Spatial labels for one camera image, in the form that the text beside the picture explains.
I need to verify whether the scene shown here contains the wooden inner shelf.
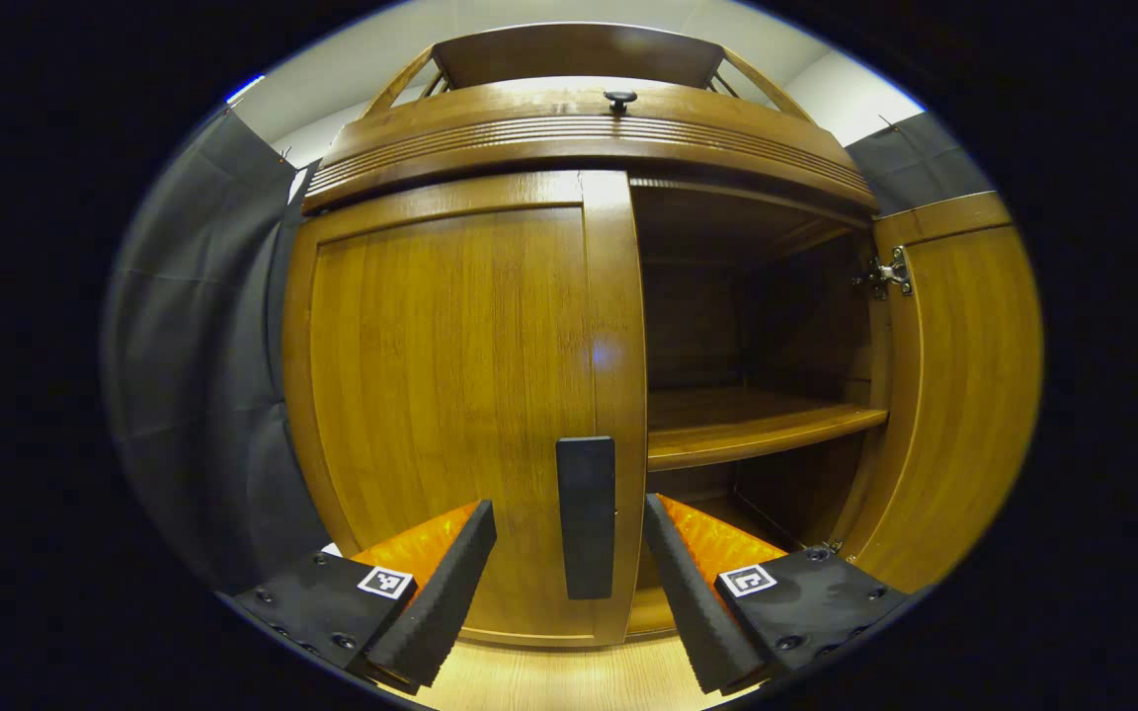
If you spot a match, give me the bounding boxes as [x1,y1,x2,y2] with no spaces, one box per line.
[648,387,889,472]

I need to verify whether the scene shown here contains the black door handle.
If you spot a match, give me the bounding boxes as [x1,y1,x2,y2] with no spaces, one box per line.
[556,436,617,600]

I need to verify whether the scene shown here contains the black backdrop cloth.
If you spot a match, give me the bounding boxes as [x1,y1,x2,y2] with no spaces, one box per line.
[103,109,995,593]

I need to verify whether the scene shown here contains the wooden cabinet door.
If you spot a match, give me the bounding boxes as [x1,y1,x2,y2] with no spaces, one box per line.
[283,170,649,648]
[839,191,1044,594]

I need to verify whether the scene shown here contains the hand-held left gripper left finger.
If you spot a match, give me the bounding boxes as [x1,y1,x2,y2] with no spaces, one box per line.
[231,499,498,697]

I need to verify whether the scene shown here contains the wooden double-door shoe cabinet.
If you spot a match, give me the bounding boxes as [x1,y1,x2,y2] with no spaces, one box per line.
[283,22,891,648]

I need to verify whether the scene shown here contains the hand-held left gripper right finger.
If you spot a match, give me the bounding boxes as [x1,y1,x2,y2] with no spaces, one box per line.
[641,494,911,697]

